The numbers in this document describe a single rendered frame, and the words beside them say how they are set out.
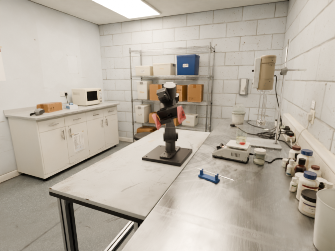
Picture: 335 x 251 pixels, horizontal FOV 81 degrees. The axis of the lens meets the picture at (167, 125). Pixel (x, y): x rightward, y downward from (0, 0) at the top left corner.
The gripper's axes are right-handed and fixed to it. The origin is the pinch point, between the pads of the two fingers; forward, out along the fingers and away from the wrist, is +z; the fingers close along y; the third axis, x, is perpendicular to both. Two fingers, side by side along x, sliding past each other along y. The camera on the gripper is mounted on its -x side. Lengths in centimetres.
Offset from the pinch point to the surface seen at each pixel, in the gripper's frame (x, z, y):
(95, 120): 89, -207, -180
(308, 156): 41, -2, 55
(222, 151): 41.5, -18.9, 17.0
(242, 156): 44, -14, 27
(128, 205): 12.4, 26.2, -19.7
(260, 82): 29, -61, 53
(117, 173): 17.8, 2.9, -34.2
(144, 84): 79, -264, -90
